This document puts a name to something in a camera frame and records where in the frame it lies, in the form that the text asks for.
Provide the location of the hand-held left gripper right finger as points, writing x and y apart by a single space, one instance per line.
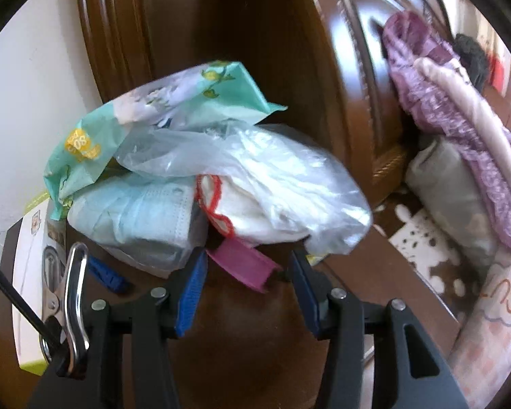
306 296

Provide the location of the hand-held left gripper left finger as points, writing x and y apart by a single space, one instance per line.
191 294

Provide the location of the magenta paper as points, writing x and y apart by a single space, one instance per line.
242 264

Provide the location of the clear plastic bag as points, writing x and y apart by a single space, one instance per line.
289 179

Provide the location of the yellow-green white carton box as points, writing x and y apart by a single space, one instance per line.
32 264

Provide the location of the green wet wipe packet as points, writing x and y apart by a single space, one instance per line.
110 128

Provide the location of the brown wooden nightstand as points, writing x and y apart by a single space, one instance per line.
247 349

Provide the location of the blue plastic clip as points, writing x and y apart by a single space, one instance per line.
108 277

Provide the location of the blue face mask pack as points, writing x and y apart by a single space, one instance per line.
144 217

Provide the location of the white glove with red trim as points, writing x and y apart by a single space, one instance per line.
215 204

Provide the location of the metal spring clip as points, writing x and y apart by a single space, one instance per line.
74 289

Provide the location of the brown spotted bed sheet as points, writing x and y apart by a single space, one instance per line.
417 238

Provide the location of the grey pillow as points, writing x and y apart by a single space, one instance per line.
447 187

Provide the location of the purple floral blanket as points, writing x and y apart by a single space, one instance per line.
451 106

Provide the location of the brown wooden headboard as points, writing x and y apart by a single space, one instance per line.
259 51

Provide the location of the black cloth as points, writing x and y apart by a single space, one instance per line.
472 57

